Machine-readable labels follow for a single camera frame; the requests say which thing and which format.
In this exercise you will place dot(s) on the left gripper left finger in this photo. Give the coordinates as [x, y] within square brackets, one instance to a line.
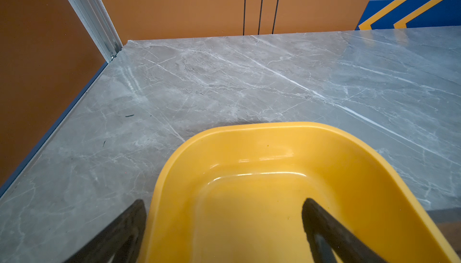
[119, 242]

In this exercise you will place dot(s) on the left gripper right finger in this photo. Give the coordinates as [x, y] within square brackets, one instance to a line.
[329, 239]

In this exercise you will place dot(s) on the wooden chess board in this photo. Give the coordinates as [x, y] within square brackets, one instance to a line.
[449, 223]

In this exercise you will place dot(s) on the yellow plastic tray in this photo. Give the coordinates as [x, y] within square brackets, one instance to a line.
[234, 194]

